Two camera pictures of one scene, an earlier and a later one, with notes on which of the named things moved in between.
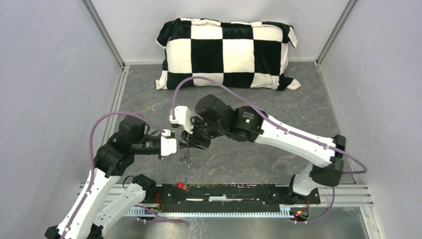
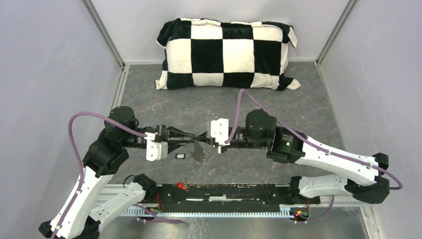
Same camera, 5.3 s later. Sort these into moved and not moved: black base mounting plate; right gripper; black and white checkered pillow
Moved: right gripper
Not moved: black base mounting plate; black and white checkered pillow
